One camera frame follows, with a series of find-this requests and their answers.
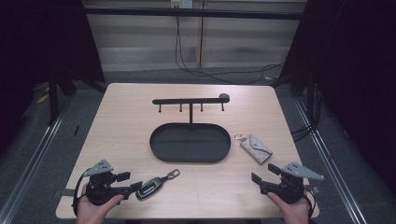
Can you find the white wall socket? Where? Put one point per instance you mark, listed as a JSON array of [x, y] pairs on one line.
[[186, 3]]

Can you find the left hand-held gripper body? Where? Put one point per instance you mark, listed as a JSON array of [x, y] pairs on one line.
[[101, 184]]

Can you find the person's left hand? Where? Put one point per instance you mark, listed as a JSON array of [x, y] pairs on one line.
[[93, 213]]

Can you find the black car key with clip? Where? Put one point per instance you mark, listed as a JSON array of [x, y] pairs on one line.
[[149, 188]]

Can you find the black stand post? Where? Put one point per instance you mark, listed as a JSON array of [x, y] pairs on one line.
[[53, 99], [310, 99]]

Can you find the black key rack with tray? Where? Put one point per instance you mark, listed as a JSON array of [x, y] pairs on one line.
[[190, 146]]

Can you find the person's right hand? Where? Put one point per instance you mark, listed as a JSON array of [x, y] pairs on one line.
[[291, 211]]

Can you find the grey tape strip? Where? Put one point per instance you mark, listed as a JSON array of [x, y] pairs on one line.
[[63, 192], [313, 188]]

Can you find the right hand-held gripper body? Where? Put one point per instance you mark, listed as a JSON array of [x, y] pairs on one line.
[[288, 186]]

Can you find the yellow floor tape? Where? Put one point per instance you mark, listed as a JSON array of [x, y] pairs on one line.
[[42, 99]]

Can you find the dark curtain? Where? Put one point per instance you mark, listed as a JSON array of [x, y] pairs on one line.
[[31, 46], [358, 62]]

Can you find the aluminium floor rail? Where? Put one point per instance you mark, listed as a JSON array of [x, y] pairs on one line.
[[31, 161], [330, 165]]

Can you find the black horizontal frame bar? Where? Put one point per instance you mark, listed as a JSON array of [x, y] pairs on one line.
[[218, 13]]

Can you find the grey key pouch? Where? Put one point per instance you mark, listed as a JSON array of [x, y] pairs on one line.
[[257, 150]]

